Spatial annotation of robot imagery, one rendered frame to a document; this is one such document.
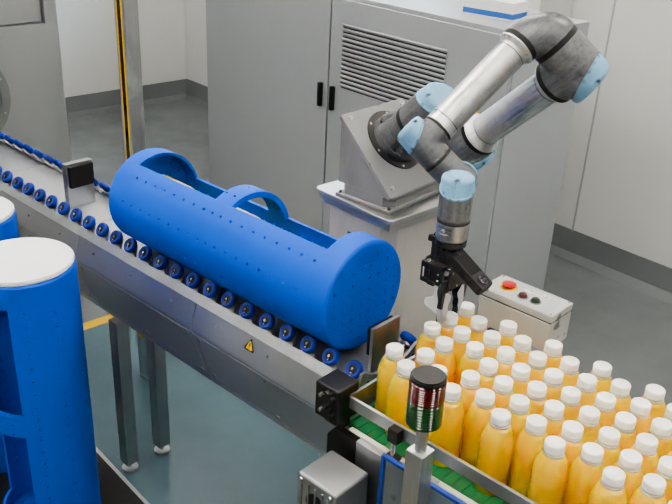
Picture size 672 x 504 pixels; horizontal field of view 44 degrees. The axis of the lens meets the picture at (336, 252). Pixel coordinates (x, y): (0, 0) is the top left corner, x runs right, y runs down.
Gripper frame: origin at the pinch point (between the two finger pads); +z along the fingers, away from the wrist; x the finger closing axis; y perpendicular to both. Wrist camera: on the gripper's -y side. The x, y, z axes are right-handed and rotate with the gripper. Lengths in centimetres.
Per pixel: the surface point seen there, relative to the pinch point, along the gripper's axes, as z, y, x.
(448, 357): 2.1, -8.2, 11.2
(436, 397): -16, -29, 47
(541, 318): -1.2, -16.1, -14.2
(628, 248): 92, 63, -268
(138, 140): 2, 158, -23
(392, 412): 9.9, -6.1, 27.3
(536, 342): 5.6, -15.9, -14.2
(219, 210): -13, 61, 19
